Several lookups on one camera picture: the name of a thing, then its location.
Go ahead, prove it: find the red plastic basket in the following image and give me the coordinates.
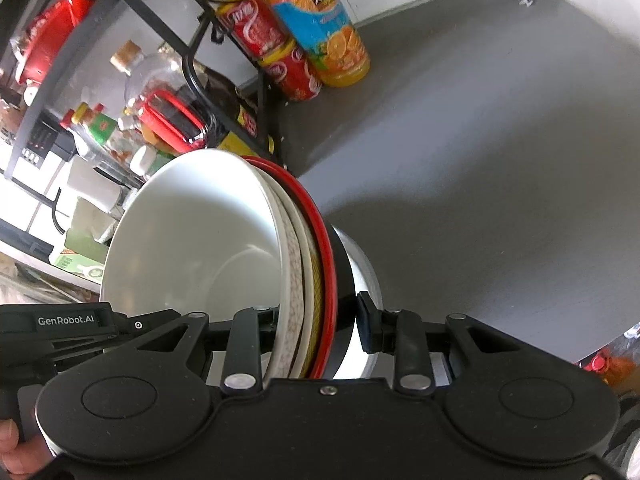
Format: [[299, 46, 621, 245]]
[[15, 0, 74, 84]]

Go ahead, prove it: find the person left hand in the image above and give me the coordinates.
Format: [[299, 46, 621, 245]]
[[0, 419, 53, 479]]

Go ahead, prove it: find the red drink can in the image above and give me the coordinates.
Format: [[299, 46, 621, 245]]
[[216, 0, 288, 58], [259, 38, 322, 102]]

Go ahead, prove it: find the large soy sauce bottle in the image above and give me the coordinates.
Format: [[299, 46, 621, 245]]
[[108, 39, 277, 162]]

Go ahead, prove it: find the white cap oil sprayer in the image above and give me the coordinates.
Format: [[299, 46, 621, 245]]
[[66, 156, 122, 214]]

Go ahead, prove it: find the green label sauce bottle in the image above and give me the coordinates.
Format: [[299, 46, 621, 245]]
[[72, 102, 132, 164]]

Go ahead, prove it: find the red drink can upper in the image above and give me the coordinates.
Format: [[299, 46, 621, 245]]
[[216, 0, 288, 58]]

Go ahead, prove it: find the green tissue box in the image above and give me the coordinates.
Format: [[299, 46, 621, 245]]
[[49, 198, 118, 285]]

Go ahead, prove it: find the orange juice bottle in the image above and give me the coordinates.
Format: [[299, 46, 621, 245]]
[[268, 0, 371, 88]]

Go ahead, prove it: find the red and black bowl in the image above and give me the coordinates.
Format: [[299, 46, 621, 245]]
[[245, 156, 356, 379]]

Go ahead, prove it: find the white ceramic bowl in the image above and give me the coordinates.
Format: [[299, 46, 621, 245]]
[[254, 169, 322, 382], [100, 150, 304, 379]]

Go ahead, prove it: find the red drink can lower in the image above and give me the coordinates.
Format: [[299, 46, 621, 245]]
[[259, 38, 322, 102]]

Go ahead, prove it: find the white plate Bakery print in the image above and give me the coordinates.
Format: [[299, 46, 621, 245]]
[[333, 229, 383, 380]]

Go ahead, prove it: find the black metal shelf rack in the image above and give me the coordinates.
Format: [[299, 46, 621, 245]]
[[0, 0, 281, 196]]

